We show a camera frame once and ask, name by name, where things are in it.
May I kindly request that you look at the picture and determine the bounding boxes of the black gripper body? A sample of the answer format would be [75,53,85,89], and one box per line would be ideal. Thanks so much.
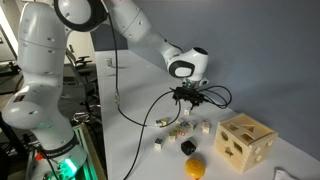
[172,85,206,103]

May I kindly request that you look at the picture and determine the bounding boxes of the black rounded cube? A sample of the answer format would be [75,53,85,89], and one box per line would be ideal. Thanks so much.
[180,139,197,156]

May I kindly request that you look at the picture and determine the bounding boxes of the yellow perforated dome toy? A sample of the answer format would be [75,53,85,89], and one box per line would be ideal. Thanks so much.
[184,157,206,180]

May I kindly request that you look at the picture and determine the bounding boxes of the wooden shape sorter box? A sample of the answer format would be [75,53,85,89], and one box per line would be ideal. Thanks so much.
[213,112,279,174]

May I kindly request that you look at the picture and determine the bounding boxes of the black office chair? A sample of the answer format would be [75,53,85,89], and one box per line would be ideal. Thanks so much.
[68,44,93,73]

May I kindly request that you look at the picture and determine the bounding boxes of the white crumpled cloth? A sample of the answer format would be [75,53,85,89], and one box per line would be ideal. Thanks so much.
[273,168,299,180]

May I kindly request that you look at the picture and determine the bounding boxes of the long black cable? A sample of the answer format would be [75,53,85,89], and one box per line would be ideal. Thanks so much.
[122,89,176,180]

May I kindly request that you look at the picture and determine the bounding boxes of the black cable with connector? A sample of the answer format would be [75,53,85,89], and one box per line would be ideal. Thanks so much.
[105,6,183,128]

